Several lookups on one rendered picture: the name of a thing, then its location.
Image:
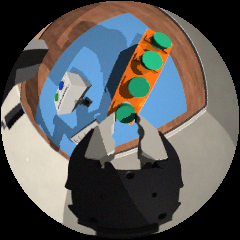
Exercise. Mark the green round cap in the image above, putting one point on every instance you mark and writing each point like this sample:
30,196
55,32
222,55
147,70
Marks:
161,40
138,87
151,60
125,113

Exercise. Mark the blue flat mat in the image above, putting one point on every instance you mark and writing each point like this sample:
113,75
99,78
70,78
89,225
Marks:
101,56

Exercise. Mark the orange test tube rack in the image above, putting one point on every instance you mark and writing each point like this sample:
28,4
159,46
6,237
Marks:
135,69

